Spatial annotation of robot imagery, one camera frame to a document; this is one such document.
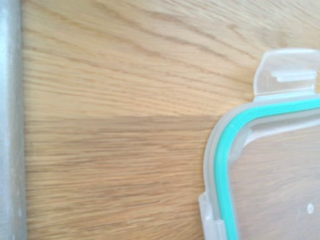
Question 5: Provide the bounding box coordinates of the clear lid with teal seal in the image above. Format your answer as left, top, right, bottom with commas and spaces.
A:
198, 48, 320, 240

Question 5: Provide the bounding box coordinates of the stainless steel sink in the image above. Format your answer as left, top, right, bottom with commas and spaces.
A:
0, 0, 28, 240

